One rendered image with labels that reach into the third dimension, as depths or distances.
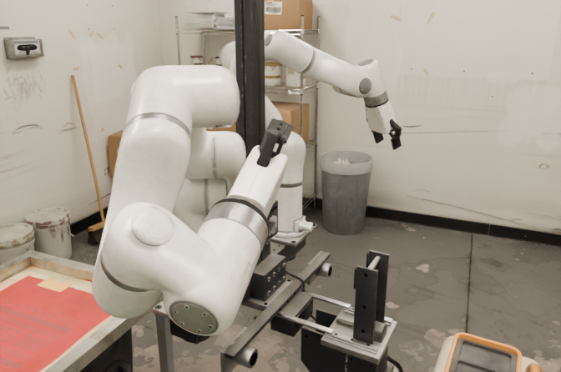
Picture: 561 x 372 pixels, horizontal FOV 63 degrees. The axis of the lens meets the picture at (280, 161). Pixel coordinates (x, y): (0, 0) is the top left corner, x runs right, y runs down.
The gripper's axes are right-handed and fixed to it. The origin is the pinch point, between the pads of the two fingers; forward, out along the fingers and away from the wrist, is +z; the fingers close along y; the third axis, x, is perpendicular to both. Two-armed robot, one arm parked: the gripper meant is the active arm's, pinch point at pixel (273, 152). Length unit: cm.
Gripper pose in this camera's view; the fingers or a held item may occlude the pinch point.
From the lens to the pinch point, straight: 66.4
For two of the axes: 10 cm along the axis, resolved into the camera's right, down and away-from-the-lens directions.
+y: 2.5, -7.3, -6.3
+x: -9.3, -3.5, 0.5
